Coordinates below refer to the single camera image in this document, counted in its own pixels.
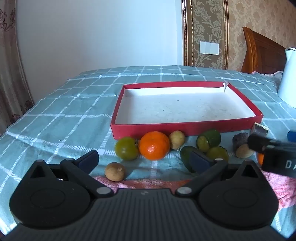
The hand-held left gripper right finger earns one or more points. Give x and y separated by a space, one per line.
198 160

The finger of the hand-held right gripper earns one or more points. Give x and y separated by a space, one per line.
257 141

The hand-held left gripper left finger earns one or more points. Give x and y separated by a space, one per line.
89 160

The dark sugarcane piece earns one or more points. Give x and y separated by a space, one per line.
241 146

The small orange tomato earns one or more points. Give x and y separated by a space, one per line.
260 159

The brown longan fruit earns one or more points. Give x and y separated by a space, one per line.
115 171
177 139

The large green tomato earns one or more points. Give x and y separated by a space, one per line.
126 148

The red cardboard box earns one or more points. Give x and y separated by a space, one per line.
185 109

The small cardboard packet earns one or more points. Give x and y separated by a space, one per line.
260 129

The dark green fruit piece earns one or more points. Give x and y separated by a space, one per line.
186 156

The small green tomato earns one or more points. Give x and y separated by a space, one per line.
217 153

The cut green cucumber piece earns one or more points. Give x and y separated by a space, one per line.
209 139

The blue object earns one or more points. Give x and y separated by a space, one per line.
291 135

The pink towel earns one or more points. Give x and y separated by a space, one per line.
282 187

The large orange mandarin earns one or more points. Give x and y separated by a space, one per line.
154 145

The teal plaid blanket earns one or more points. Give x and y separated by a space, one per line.
69 115

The pink cloth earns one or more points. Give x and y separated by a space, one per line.
275 73

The white electric kettle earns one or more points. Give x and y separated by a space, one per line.
288 76

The wooden headboard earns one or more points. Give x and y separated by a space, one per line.
261 53

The patterned curtain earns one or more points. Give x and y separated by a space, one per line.
11 81

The white wall switch panel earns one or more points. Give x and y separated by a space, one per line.
209 48

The gilded wall panel frame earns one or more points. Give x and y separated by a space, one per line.
205 27

